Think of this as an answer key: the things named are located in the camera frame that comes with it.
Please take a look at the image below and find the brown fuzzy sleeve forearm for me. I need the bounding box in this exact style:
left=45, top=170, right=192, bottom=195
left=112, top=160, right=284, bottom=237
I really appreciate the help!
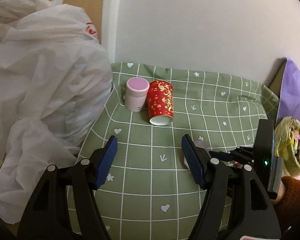
left=274, top=176, right=300, bottom=231

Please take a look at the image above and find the right hand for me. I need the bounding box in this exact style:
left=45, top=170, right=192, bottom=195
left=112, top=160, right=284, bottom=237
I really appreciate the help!
left=271, top=180, right=286, bottom=205

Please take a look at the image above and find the purple pouch with pink lid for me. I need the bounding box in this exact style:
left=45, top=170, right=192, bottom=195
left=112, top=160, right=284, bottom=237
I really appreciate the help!
left=184, top=139, right=209, bottom=170

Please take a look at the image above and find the green grid bed sheet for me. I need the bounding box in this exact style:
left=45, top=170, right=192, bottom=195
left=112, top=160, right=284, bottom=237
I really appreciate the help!
left=78, top=62, right=279, bottom=239

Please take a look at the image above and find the red paper cup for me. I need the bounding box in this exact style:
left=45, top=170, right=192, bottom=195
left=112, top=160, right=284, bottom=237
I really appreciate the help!
left=147, top=80, right=174, bottom=126

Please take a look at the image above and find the white plastic bag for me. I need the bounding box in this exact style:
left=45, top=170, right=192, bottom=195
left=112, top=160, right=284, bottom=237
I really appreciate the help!
left=0, top=0, right=112, bottom=224

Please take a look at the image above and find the pink cylindrical container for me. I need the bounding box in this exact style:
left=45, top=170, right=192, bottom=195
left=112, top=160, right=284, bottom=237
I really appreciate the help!
left=125, top=77, right=149, bottom=112

